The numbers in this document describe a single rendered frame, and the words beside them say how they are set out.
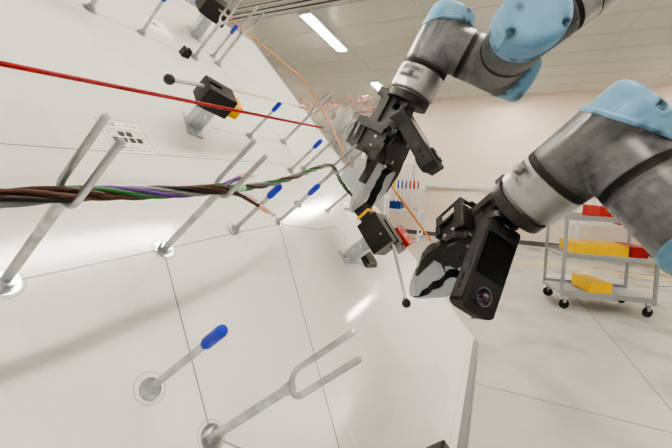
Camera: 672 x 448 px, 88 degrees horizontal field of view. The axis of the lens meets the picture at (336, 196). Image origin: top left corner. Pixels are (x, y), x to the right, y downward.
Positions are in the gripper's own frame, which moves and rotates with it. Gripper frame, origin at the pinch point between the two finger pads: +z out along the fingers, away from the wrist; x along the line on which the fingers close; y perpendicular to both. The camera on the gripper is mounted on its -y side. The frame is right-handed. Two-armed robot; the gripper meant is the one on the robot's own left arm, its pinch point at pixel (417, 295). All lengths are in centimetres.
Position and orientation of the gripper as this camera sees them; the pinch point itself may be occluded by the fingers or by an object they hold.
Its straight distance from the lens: 54.6
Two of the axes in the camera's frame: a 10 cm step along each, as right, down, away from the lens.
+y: 2.2, -5.8, 7.8
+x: -8.5, -5.1, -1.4
